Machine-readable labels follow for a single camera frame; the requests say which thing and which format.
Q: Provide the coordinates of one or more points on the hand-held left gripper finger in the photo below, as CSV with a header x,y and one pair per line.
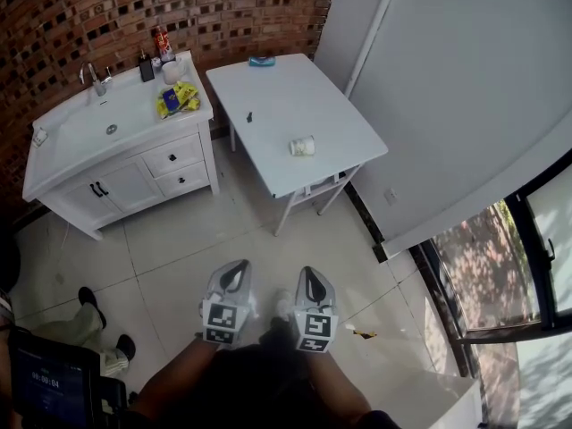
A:
x,y
222,275
246,280

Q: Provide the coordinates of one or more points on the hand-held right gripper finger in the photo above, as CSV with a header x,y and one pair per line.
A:
x,y
327,291
301,286

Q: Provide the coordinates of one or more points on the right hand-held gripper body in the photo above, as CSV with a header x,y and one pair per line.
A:
x,y
316,326

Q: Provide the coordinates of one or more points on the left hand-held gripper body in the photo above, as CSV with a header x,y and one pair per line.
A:
x,y
220,319

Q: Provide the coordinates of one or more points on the white paper cup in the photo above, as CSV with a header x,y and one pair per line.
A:
x,y
303,145

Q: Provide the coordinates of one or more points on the person's left forearm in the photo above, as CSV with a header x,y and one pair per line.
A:
x,y
172,382

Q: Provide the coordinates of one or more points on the person's right forearm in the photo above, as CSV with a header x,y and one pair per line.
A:
x,y
339,382

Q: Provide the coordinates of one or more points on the person's white shoe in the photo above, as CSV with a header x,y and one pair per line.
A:
x,y
283,304

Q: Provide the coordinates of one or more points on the yellow wrapper scrap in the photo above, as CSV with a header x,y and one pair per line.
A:
x,y
364,334

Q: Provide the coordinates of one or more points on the white sink cabinet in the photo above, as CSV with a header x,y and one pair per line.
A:
x,y
120,168

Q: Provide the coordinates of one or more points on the small black clip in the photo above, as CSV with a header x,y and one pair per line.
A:
x,y
249,117

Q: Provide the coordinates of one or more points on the white folding table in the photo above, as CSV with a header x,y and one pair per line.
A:
x,y
290,114

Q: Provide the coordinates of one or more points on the black tablet with timer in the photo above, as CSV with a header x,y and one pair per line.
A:
x,y
49,380

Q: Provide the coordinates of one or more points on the yellow snack packets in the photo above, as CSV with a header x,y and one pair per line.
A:
x,y
176,98

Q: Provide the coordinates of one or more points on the white mug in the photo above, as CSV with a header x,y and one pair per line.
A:
x,y
172,72

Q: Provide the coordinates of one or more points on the blue packet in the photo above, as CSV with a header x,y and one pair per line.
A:
x,y
263,61

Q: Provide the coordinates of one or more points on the black soap dispenser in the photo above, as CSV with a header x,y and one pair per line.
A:
x,y
146,69

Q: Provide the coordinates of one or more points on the small white soap holder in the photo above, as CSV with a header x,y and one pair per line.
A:
x,y
39,137

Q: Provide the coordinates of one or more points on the chrome faucet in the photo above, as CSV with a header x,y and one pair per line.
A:
x,y
96,81

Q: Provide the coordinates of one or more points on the red can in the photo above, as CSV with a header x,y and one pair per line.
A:
x,y
163,43

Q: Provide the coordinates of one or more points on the white wall socket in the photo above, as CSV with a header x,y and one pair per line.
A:
x,y
391,196

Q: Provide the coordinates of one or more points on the black window frame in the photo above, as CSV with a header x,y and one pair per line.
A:
x,y
532,248

